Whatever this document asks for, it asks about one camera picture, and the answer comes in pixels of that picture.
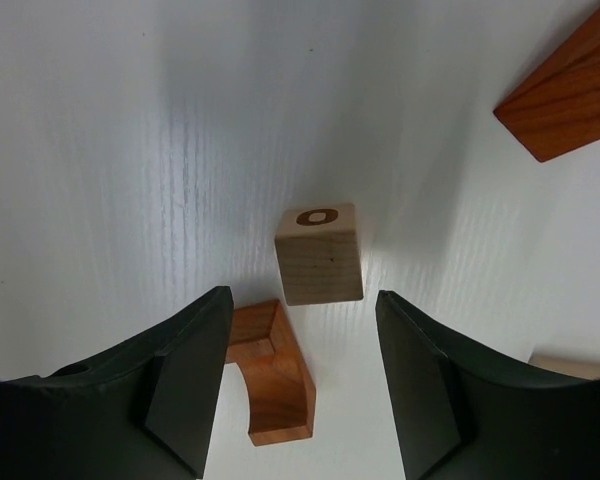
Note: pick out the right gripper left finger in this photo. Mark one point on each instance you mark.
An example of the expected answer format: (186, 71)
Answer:
(142, 409)

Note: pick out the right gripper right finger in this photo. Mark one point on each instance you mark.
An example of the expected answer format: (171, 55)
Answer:
(465, 411)

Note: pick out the orange arch wood block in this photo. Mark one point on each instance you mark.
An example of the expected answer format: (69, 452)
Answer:
(280, 388)

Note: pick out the long plain wood block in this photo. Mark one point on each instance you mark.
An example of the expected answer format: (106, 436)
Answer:
(571, 367)

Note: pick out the light wood cube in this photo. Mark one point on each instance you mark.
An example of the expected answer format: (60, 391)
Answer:
(318, 254)

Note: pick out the orange triangular wood block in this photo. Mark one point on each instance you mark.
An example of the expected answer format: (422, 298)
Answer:
(556, 109)

